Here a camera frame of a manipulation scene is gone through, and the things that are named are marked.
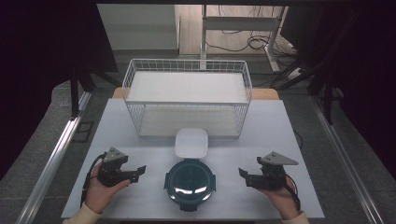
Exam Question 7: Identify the white rectangular plastic container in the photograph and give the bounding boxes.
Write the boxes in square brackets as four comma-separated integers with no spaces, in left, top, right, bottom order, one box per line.
[174,127,209,160]

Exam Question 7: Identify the aluminium rail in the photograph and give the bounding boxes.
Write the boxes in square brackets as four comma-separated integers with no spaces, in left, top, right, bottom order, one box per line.
[15,91,93,224]
[309,94,386,224]

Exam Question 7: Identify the white wire shelf rack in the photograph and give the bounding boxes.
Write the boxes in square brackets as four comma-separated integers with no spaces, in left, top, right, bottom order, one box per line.
[121,58,253,138]

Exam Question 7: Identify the round dark blue lidded container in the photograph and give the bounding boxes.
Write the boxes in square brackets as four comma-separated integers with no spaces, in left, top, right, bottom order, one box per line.
[163,158,217,213]

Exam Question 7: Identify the wooden table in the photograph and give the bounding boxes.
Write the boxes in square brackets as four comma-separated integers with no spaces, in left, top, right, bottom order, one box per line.
[111,87,280,101]

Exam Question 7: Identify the black metal stand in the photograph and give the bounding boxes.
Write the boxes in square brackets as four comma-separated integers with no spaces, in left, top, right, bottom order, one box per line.
[69,62,123,121]
[268,46,345,126]

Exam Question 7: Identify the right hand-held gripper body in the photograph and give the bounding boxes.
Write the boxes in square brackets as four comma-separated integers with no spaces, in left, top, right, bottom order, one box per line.
[248,151,299,191]

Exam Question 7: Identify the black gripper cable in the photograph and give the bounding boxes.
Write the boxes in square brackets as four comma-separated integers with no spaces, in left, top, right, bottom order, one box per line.
[79,152,107,208]
[283,174,303,212]

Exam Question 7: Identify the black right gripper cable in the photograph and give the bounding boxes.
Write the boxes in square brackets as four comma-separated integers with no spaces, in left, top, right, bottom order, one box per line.
[283,174,303,212]

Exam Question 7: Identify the person's right hand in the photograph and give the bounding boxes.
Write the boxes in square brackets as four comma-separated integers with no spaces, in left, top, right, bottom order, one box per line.
[257,176,302,220]

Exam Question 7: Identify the white metal desk frame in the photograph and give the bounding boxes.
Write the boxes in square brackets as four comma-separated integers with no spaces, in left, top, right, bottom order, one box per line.
[200,4,290,74]

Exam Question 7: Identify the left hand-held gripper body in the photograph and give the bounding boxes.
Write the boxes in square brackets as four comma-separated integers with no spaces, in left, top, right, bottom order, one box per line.
[97,147,134,188]

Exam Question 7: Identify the white cabinet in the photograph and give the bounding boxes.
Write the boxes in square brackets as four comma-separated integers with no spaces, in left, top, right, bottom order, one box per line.
[96,3,180,51]

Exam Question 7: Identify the person's left hand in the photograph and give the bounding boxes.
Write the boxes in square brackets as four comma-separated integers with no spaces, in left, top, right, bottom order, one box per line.
[84,163,132,215]

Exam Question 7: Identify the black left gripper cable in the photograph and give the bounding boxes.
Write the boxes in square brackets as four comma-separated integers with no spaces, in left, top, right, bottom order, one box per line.
[79,152,107,208]

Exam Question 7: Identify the black floor cables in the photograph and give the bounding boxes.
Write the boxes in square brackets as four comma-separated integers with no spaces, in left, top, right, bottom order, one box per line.
[205,4,302,60]

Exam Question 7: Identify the black floor plate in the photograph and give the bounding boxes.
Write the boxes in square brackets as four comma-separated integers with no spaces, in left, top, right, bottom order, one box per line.
[72,120,94,144]

